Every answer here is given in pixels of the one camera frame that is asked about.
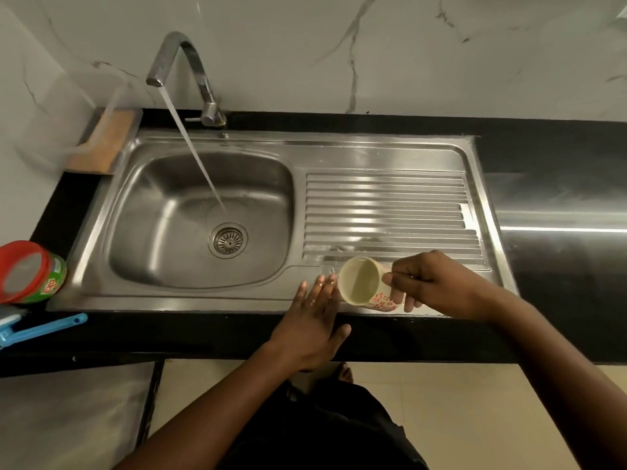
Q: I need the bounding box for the person's left hand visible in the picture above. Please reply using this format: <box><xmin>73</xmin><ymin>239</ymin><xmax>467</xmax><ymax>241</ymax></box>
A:
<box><xmin>268</xmin><ymin>274</ymin><xmax>353</xmax><ymax>373</ymax></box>

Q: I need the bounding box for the person's right hand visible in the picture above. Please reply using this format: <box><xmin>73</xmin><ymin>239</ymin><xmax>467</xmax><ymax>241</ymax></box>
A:
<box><xmin>381</xmin><ymin>249</ymin><xmax>508</xmax><ymax>322</ymax></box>

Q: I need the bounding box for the cream floral mug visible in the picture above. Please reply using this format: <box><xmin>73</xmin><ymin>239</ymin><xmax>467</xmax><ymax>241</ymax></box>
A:
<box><xmin>338</xmin><ymin>255</ymin><xmax>404</xmax><ymax>313</ymax></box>

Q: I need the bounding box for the stainless steel sink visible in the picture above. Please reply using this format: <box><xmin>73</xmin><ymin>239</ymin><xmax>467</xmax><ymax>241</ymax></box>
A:
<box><xmin>46</xmin><ymin>131</ymin><xmax>520</xmax><ymax>319</ymax></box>

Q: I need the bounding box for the blue brush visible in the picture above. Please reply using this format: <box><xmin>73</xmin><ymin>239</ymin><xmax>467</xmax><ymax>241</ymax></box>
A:
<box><xmin>0</xmin><ymin>304</ymin><xmax>89</xmax><ymax>351</ymax></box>

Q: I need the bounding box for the orange sponge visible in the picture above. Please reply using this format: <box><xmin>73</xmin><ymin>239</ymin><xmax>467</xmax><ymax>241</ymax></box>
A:
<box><xmin>64</xmin><ymin>110</ymin><xmax>138</xmax><ymax>174</ymax></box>

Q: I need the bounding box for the chrome faucet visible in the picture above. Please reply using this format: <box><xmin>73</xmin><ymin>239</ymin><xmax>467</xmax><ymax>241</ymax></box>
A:
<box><xmin>145</xmin><ymin>31</ymin><xmax>229</xmax><ymax>129</ymax></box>

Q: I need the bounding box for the person's right forearm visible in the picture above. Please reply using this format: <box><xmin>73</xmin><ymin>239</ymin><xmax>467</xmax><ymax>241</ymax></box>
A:
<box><xmin>489</xmin><ymin>293</ymin><xmax>627</xmax><ymax>470</ymax></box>

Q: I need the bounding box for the person's left forearm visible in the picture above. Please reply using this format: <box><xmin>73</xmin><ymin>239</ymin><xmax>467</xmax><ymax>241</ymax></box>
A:
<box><xmin>112</xmin><ymin>345</ymin><xmax>295</xmax><ymax>470</ymax></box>

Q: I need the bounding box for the person's black clothing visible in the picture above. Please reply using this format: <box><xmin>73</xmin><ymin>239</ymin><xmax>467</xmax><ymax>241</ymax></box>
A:
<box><xmin>215</xmin><ymin>379</ymin><xmax>430</xmax><ymax>470</ymax></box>

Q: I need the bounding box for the round metal drain strainer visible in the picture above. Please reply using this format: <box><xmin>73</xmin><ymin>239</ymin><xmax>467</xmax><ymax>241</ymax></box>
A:
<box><xmin>208</xmin><ymin>222</ymin><xmax>249</xmax><ymax>260</ymax></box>

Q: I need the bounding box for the running water stream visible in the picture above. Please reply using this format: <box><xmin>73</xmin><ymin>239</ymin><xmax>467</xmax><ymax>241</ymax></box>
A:
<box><xmin>157</xmin><ymin>85</ymin><xmax>227</xmax><ymax>213</ymax></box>

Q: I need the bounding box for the grey metal appliance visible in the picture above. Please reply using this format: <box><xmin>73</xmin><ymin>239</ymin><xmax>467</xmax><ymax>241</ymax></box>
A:
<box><xmin>0</xmin><ymin>360</ymin><xmax>165</xmax><ymax>470</ymax></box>

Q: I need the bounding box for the red round soap tub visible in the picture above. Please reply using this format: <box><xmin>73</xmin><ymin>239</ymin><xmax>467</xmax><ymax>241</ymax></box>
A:
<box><xmin>0</xmin><ymin>240</ymin><xmax>68</xmax><ymax>305</ymax></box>

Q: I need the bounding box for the clear plastic container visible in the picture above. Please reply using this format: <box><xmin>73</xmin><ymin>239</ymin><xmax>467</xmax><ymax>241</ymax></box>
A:
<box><xmin>14</xmin><ymin>68</ymin><xmax>144</xmax><ymax>176</ymax></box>

